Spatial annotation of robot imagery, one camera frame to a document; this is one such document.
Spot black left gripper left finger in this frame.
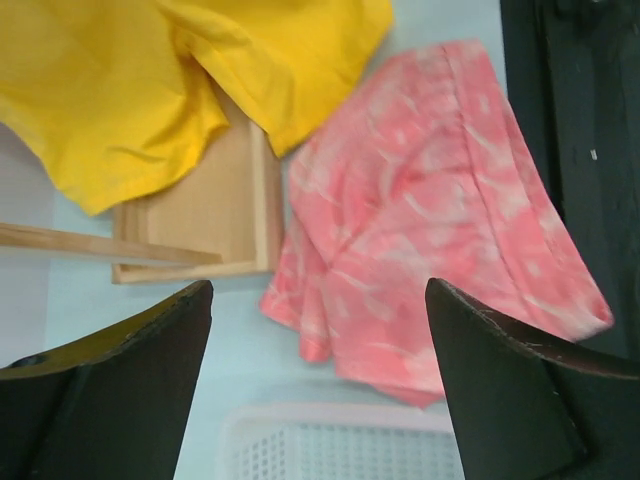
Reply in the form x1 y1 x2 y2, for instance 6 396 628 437
1 280 214 480

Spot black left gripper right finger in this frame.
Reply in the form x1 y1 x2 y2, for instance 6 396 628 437
425 278 639 479

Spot pink patterned shorts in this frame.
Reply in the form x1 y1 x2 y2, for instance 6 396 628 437
261 40 613 407

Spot yellow shorts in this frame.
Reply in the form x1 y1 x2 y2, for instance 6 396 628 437
1 1 394 215

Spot white plastic basket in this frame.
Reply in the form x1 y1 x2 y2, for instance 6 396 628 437
215 403 464 480

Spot wooden clothes rack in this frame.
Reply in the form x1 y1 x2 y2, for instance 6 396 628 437
1 95 284 284

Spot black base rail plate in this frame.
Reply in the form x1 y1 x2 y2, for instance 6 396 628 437
500 1 639 359

